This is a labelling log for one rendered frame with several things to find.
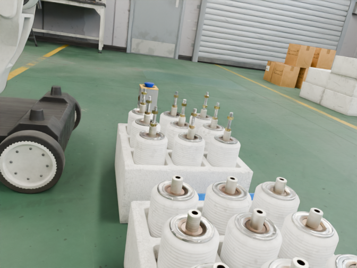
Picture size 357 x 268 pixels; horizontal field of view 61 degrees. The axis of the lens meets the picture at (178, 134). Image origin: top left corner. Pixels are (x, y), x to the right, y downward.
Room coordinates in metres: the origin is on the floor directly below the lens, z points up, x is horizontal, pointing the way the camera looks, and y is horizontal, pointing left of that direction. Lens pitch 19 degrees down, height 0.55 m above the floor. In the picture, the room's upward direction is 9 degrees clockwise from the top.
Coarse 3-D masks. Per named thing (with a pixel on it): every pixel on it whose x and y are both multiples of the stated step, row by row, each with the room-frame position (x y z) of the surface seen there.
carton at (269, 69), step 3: (267, 63) 4.93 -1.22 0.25; (270, 63) 4.82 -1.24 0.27; (273, 63) 4.74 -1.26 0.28; (282, 63) 4.74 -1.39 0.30; (267, 66) 4.89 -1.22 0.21; (270, 66) 4.80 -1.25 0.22; (273, 66) 4.72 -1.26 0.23; (267, 69) 4.87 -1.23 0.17; (270, 69) 4.78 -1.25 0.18; (273, 69) 4.72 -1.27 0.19; (267, 72) 4.85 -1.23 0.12; (270, 72) 4.75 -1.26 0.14; (264, 75) 4.93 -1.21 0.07; (267, 75) 4.83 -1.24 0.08; (270, 75) 4.73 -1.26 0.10; (264, 78) 4.91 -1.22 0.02; (267, 78) 4.81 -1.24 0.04; (270, 78) 4.71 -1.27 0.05; (270, 81) 4.72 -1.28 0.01
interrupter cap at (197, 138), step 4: (184, 132) 0.89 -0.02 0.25; (180, 136) 0.85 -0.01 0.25; (184, 136) 0.87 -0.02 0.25; (196, 136) 0.88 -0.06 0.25; (200, 136) 0.88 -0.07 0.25; (184, 140) 0.83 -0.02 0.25; (188, 140) 0.83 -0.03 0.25; (192, 140) 0.83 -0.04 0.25; (196, 140) 0.84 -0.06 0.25; (200, 140) 0.84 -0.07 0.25
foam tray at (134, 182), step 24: (120, 144) 0.94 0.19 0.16; (120, 168) 0.86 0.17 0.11; (144, 168) 0.75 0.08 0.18; (168, 168) 0.78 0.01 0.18; (192, 168) 0.80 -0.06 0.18; (216, 168) 0.83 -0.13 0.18; (240, 168) 0.86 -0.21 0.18; (120, 192) 0.80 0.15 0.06; (144, 192) 0.75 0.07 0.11; (120, 216) 0.74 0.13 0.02
